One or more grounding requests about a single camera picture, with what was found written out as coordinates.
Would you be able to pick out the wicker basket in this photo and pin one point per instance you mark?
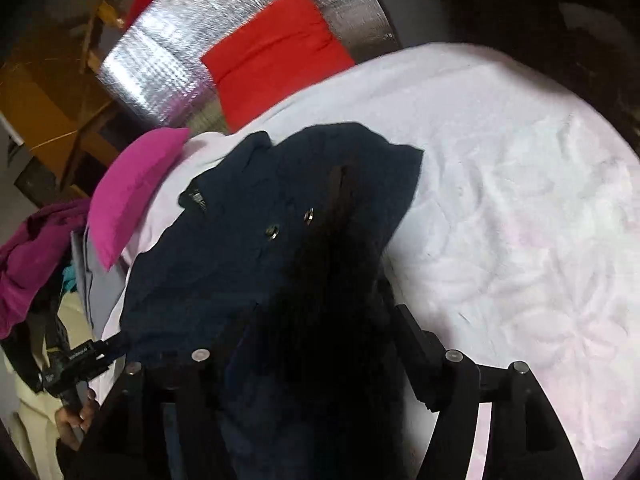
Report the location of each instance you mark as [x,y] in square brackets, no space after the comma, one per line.
[30,100]

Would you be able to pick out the teal cloth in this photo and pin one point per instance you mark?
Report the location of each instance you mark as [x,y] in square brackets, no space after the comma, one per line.
[69,280]

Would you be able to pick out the purple garment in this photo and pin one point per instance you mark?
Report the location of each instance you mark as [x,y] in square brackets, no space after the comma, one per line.
[30,270]

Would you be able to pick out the magenta pillow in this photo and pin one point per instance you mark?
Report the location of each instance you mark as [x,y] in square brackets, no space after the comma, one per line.
[130,195]

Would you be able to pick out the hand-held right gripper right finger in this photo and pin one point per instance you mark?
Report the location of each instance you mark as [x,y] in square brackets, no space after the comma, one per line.
[417,360]

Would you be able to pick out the navy blue jacket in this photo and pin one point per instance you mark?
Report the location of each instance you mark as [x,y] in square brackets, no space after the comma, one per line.
[250,270]

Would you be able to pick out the cream garment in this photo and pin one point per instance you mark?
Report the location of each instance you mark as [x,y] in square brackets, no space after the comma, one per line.
[35,410]

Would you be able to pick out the pale pink bedspread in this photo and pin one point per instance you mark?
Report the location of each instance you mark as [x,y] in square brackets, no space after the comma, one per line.
[500,210]

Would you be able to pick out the grey bed sheet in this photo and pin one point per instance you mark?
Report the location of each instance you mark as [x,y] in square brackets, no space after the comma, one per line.
[95,280]

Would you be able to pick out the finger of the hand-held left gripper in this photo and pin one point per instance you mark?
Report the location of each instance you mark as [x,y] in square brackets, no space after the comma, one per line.
[114,346]

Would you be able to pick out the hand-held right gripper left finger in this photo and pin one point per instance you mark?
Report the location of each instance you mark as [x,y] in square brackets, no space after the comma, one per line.
[190,395]

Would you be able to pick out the person's left hand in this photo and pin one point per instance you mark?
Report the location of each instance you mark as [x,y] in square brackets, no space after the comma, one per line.
[75,420]

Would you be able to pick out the red pillow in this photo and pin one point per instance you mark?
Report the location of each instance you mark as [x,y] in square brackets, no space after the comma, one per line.
[280,55]

